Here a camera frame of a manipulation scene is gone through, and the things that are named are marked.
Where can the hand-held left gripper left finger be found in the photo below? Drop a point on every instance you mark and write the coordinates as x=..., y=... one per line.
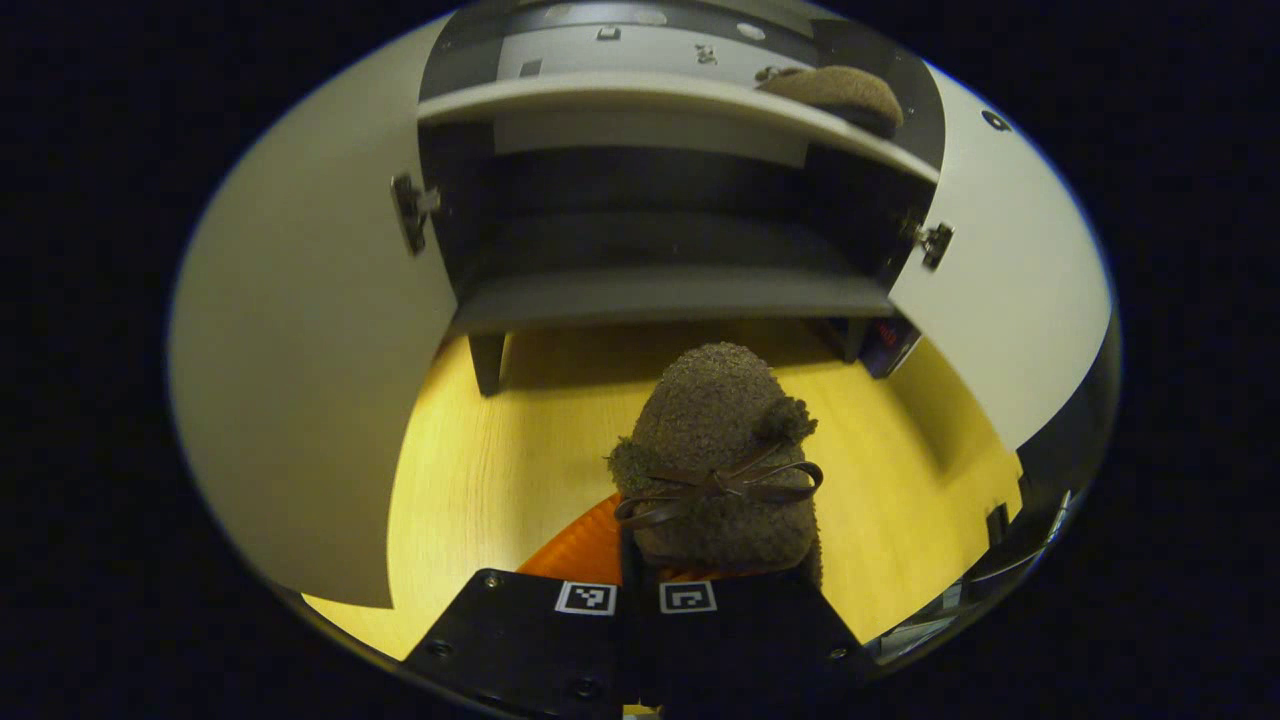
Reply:
x=520, y=640

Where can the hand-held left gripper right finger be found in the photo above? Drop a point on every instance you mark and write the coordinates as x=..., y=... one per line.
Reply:
x=740, y=640

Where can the brown fuzzy shoe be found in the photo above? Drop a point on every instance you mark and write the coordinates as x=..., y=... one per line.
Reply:
x=840, y=95
x=710, y=430

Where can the white cabinet door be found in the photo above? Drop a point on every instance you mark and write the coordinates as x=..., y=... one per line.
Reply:
x=1010, y=280
x=300, y=330

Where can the white shoe cabinet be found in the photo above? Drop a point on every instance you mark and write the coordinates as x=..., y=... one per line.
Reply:
x=660, y=220

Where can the dark cabinet leg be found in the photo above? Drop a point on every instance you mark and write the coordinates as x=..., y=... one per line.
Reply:
x=845, y=340
x=487, y=365

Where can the metal door hinge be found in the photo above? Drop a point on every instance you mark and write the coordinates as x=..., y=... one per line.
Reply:
x=932, y=243
x=412, y=210

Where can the white cabinet shelf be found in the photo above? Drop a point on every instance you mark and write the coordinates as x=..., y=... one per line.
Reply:
x=600, y=95

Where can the dark box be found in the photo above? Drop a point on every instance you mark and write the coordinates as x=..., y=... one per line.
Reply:
x=890, y=345

